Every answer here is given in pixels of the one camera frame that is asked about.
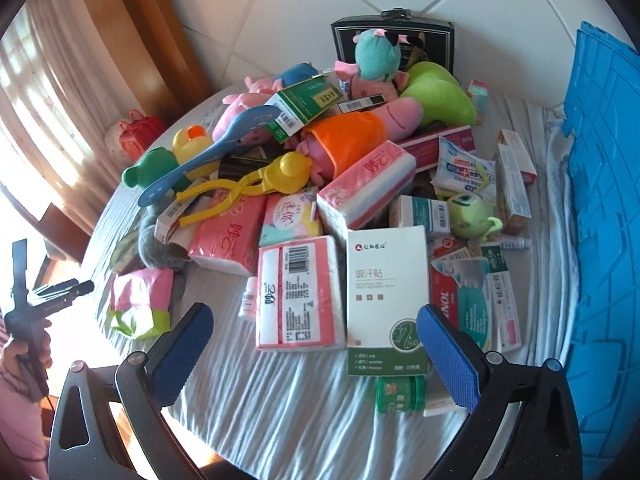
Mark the black barcode box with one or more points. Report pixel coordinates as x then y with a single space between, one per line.
360 105

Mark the white round bag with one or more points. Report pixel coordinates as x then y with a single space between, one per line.
114 137

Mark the large pink white tissue pack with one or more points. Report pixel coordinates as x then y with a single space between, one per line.
300 295

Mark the blue plastic crate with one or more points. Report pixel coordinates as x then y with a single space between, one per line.
600 210

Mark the pale curtain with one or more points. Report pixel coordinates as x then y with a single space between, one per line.
50 85

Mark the yellow duck plush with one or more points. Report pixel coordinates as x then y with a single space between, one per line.
190 145

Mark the white blue mask packet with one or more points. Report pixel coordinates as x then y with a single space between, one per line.
465 167

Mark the lime green plush toy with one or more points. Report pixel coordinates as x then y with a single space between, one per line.
440 95

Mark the blue plastic paddle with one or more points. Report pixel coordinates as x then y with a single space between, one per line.
250 122

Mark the yellow duck snowball tongs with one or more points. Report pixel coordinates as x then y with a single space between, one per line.
287 170

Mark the pink green plastic bag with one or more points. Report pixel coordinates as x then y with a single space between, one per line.
140 295

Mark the white tube box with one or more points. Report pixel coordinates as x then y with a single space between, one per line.
437 405

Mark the teal pink small box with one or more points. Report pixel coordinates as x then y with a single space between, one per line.
479 97

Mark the white teal medicine box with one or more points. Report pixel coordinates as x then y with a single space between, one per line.
415 212

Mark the green medicine box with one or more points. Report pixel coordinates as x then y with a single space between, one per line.
305 102

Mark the person's left hand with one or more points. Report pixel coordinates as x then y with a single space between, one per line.
42 352

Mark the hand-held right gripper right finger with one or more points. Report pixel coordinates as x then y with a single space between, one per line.
450 355

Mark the pink purple pad pack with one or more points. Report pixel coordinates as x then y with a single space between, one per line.
290 220

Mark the red handbag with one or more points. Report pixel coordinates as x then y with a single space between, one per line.
140 135

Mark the dark brown box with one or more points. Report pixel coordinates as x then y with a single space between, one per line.
240 162

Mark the white box green circle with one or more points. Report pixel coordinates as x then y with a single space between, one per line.
387 285

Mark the black gift case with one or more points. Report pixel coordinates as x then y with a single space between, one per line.
345 40

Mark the green one-eyed monster plush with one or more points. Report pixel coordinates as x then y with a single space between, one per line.
467 212

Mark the green frog plush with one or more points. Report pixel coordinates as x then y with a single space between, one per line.
155 165

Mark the red teal box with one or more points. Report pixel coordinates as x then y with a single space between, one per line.
470 310

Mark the dark red long box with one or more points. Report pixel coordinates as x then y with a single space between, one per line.
430 147

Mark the white barcode box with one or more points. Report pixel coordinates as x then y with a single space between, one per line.
170 220

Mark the blue pig plush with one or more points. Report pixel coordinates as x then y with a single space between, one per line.
295 75

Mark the green striped pouch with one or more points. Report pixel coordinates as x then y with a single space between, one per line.
125 255

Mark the white pill bottle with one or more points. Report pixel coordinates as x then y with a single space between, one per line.
248 300

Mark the person's left forearm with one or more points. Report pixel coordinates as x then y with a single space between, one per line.
17 410

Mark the wooden door frame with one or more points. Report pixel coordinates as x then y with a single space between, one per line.
145 35

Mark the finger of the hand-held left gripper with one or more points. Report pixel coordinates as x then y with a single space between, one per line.
65 292
20 270

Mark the orange pink plush toy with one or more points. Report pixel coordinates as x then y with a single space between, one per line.
350 140

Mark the small white tube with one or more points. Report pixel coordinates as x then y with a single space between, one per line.
515 243

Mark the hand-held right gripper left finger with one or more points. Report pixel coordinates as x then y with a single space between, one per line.
180 355

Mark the white green toothpaste box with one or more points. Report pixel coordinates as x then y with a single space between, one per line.
502 285

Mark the white orange box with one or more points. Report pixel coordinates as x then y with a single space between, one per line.
512 195
517 155

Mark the teal plush doll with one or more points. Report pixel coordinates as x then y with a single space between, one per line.
375 55

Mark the grey plush toy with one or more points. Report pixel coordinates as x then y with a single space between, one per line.
160 250

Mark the green plastic jar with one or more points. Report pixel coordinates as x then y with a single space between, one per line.
400 392

